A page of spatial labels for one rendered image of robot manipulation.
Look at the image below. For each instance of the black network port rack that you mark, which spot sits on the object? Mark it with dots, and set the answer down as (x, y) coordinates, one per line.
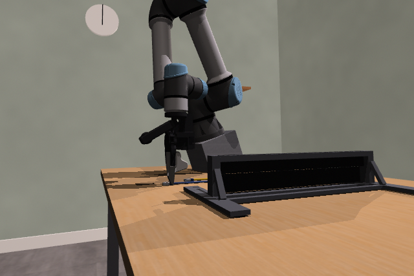
(248, 175)

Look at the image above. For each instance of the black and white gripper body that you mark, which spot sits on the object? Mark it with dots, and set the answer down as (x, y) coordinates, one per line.
(185, 140)

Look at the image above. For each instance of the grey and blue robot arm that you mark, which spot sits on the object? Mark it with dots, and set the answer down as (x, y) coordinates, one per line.
(171, 82)

